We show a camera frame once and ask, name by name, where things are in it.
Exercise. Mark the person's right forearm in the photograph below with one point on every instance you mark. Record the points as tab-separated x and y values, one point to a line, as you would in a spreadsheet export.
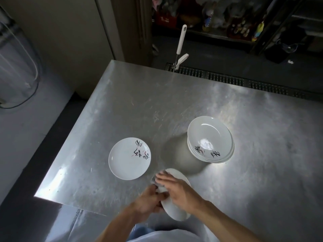
227	221

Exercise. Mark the person's left hand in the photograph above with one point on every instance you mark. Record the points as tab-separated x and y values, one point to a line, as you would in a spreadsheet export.
146	205

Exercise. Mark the clear plastic container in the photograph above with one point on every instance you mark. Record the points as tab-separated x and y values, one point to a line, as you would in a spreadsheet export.
17	68

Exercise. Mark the white paper scrap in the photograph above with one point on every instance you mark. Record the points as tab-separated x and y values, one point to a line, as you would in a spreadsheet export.
291	61

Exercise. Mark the person's left forearm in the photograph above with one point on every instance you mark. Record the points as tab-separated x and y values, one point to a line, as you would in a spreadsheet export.
118	228

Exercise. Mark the shelf of colourful toys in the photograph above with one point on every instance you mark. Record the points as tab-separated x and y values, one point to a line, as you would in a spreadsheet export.
214	17

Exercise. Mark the person's right fingers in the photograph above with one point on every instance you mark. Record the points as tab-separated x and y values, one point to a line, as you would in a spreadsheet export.
165	179

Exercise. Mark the person's right hand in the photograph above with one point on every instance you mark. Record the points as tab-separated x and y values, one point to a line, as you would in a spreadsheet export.
183	194

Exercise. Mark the grey cleaning cloth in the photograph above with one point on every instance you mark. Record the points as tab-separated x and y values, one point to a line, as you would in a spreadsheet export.
154	180

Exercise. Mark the person's blue trousers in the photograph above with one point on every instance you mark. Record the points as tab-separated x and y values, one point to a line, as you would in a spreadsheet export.
141	228

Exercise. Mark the black bin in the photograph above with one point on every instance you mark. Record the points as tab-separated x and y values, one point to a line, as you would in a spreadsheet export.
276	54

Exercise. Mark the person's left fingers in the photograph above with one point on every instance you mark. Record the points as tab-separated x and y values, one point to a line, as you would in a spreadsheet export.
160	197

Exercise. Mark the metal floor drain grate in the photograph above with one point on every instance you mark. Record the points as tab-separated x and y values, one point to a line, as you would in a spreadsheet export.
252	84

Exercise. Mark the dark metal rack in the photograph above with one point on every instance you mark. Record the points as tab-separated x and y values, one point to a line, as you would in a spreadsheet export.
302	20

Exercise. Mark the plain white plate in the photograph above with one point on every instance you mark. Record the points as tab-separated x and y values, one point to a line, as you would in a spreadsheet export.
175	212

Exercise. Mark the white plate with black print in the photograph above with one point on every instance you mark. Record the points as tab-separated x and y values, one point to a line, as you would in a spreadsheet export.
125	161

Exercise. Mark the white deep plate with print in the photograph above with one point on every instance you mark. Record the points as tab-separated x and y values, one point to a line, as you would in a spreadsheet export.
228	155
209	136
222	162

